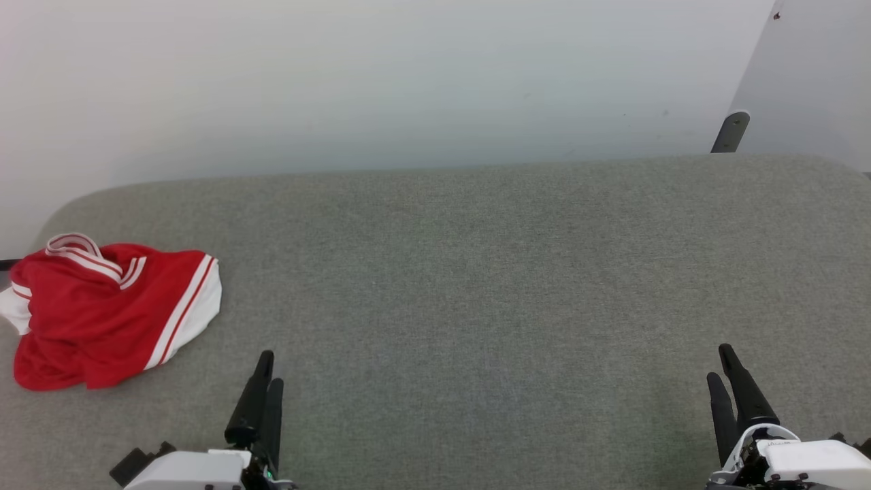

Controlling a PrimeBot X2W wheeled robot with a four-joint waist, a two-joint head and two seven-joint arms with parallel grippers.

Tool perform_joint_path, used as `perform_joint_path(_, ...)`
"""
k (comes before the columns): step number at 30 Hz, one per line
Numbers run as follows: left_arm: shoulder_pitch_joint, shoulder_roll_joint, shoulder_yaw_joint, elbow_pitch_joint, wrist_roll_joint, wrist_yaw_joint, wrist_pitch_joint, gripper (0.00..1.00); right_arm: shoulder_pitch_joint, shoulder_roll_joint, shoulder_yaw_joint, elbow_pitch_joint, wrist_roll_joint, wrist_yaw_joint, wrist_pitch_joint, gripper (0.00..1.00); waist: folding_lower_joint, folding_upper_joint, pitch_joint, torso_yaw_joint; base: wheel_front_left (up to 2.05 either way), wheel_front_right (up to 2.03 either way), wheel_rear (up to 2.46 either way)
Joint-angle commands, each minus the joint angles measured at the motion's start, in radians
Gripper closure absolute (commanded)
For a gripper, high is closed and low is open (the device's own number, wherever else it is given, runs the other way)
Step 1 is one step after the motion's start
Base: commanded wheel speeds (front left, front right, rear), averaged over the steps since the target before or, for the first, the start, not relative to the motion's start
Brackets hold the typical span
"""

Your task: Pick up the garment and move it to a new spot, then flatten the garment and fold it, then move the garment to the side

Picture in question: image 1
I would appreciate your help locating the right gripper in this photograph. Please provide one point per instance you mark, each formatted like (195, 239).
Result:
(745, 469)

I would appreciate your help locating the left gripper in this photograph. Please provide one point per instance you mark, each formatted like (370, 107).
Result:
(262, 480)

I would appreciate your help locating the red white-trimmed shirt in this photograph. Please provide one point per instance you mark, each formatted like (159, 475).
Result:
(88, 320)

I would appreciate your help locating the black right wrist connector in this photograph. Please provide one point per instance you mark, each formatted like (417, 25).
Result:
(859, 446)

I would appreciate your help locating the black wrist connector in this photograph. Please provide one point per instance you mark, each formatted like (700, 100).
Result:
(136, 461)
(859, 446)

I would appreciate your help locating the black left wrist connector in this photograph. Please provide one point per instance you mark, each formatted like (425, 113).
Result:
(136, 461)

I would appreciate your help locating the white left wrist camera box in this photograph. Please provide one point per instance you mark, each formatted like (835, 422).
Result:
(190, 471)

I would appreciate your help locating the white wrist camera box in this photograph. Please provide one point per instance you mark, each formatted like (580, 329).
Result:
(823, 463)
(190, 471)

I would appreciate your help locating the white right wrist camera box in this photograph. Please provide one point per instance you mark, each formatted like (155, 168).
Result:
(823, 463)

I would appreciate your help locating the grey metal bracket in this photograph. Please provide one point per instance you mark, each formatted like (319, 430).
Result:
(730, 133)

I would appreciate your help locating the white wall panel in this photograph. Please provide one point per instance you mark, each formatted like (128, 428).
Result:
(816, 82)

